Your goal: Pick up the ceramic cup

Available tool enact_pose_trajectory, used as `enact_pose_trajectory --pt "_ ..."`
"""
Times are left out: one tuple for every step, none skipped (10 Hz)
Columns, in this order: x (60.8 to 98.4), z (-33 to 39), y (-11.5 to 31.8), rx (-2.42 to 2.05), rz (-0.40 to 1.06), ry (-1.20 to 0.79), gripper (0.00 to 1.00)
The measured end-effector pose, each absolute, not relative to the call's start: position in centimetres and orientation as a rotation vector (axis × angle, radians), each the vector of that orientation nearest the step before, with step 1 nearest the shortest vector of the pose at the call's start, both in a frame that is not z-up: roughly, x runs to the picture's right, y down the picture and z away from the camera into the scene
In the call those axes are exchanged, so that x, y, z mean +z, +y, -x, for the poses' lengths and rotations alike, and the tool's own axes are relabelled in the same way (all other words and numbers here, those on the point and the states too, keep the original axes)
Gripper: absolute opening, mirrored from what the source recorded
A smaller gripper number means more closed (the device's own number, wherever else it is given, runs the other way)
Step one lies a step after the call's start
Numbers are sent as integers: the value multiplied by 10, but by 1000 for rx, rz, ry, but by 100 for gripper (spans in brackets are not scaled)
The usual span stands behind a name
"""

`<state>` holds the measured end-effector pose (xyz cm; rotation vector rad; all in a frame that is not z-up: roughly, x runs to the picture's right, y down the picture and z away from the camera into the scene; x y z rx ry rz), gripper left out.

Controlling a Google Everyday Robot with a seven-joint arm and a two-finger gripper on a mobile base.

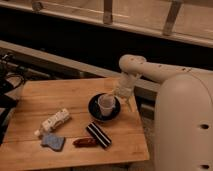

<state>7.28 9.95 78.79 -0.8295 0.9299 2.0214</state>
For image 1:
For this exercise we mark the thin beige gripper finger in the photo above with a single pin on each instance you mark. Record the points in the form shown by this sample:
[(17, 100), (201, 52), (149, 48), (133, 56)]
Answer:
[(114, 97), (128, 104)]

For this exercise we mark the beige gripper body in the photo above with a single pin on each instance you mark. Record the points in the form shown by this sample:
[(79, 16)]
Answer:
[(125, 85)]

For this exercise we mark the white ceramic cup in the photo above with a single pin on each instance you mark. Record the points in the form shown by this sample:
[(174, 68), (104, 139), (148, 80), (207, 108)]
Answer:
[(106, 104)]

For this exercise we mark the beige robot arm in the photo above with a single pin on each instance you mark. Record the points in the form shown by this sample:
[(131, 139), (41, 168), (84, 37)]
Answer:
[(183, 112)]

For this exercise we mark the black round saucer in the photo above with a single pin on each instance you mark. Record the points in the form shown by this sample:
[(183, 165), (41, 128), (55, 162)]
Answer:
[(95, 112)]

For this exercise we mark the black white striped box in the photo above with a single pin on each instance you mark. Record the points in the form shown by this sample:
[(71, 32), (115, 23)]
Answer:
[(99, 135)]

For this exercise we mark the brown red candy bar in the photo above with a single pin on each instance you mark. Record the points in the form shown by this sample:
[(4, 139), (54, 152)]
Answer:
[(85, 142)]

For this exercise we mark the black equipment at left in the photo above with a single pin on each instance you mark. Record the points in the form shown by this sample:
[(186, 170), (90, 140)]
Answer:
[(11, 86)]

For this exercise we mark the metal railing frame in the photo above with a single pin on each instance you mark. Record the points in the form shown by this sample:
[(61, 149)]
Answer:
[(188, 21)]

